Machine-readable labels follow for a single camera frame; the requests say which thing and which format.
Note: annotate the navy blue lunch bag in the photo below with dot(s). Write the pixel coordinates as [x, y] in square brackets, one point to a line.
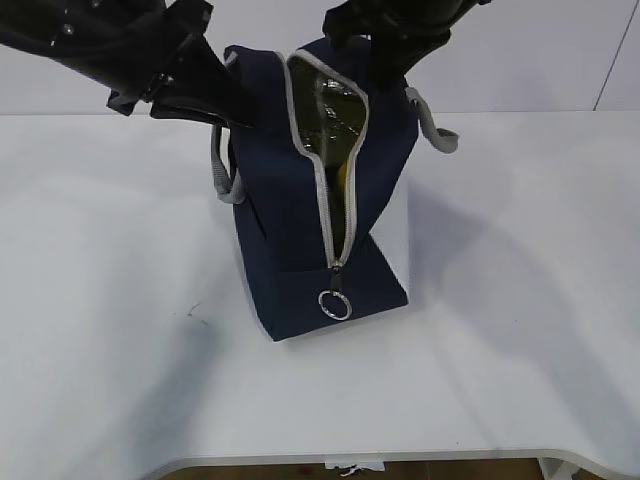
[318, 108]

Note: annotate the yellow banana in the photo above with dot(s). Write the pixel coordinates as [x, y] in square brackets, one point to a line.
[338, 186]

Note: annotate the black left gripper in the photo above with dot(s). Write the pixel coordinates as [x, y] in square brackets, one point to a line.
[127, 46]

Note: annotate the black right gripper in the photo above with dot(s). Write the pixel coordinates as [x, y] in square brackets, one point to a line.
[403, 31]

